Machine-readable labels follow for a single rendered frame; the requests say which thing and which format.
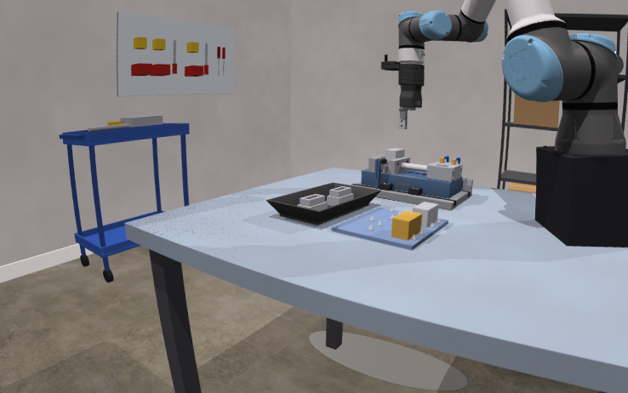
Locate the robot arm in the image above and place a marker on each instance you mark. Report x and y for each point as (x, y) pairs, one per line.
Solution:
(541, 63)

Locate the yellow-orange block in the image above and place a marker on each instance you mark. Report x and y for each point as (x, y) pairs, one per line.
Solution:
(405, 225)

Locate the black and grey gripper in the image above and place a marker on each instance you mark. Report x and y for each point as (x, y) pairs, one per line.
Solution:
(411, 77)

